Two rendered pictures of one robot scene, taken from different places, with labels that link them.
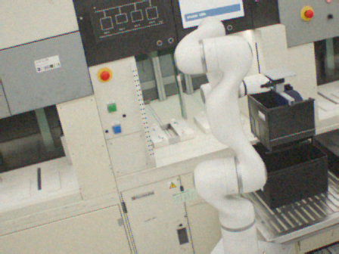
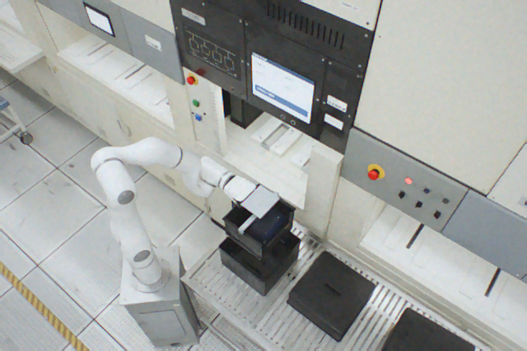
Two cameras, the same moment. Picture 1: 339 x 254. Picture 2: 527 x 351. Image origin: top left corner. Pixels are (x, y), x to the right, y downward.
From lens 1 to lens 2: 1.85 m
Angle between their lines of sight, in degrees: 49
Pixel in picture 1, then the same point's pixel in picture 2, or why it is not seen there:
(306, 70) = (358, 206)
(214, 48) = (100, 177)
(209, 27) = (128, 153)
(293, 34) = (353, 174)
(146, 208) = not seen: hidden behind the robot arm
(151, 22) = (227, 69)
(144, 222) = not seen: hidden behind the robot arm
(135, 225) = not seen: hidden behind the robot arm
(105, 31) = (193, 50)
